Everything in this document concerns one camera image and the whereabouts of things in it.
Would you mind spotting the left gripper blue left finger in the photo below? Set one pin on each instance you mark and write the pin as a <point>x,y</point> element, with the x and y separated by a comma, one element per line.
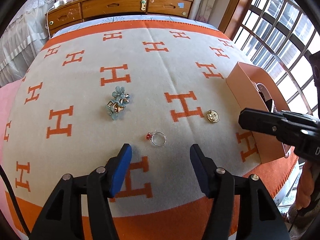
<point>61,217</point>

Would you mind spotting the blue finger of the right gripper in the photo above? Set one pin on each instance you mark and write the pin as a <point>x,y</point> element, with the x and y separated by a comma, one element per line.
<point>294,129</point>

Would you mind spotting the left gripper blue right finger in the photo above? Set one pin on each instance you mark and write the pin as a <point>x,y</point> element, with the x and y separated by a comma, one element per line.
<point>259,217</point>

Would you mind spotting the pink smart watch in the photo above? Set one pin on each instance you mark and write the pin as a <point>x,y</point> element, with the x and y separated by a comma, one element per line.
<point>266,97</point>

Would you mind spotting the gold round brooch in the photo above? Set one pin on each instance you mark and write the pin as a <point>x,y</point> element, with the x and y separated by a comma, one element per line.
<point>212,116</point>

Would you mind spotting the silver ring red stone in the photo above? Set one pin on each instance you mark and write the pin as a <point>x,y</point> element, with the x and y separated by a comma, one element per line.
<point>158,139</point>

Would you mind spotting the metal window grille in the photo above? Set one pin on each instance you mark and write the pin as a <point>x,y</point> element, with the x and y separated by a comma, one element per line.
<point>277,36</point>

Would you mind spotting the pink plastic tray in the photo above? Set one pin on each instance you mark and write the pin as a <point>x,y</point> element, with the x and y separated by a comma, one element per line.
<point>242,81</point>

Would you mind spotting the orange beige H blanket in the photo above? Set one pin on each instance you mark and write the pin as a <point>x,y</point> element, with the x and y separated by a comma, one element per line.
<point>174,73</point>

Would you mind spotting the white lace covered furniture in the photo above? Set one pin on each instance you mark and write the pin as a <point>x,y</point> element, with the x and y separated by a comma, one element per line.
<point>23,39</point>

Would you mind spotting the wooden desk with drawers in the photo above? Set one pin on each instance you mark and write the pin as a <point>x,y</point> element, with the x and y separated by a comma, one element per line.
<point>79,11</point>

